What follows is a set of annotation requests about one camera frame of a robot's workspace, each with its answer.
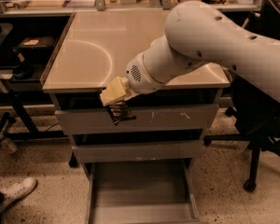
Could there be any black desk frame leg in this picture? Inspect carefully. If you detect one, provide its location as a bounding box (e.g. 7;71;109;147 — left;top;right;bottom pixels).
0;78;65;141

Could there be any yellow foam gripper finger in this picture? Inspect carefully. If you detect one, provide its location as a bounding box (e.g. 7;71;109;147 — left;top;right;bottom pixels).
100;77;129;106

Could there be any black office chair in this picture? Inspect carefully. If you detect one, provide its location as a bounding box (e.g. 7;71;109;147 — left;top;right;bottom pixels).
203;0;280;192

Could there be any plastic bottle on floor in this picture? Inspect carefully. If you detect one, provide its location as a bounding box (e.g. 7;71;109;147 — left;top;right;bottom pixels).
0;134;18;154

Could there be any white sneaker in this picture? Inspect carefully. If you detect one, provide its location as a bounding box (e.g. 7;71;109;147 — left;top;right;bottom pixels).
0;177;37;214

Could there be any middle grey drawer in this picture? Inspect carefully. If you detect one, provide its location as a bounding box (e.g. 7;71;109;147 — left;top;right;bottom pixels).
72;140;203;163

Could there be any top grey drawer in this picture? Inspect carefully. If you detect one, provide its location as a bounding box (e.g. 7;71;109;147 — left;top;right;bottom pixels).
55;104;218;134

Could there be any grey drawer cabinet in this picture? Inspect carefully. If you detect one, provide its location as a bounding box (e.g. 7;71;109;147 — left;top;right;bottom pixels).
41;8;231;170

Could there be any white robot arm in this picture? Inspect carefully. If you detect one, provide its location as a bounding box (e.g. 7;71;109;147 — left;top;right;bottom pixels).
100;1;280;105

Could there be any black rxbar chocolate wrapper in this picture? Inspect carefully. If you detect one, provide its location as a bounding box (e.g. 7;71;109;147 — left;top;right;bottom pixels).
107;101;136;125

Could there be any open bottom grey drawer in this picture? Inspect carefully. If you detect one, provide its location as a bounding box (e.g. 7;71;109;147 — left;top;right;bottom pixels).
85;160;200;224

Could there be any black round device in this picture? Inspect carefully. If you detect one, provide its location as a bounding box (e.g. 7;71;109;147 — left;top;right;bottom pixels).
12;48;34;79

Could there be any black box with label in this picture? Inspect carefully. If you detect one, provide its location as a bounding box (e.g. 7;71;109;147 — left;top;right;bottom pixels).
17;36;56;64

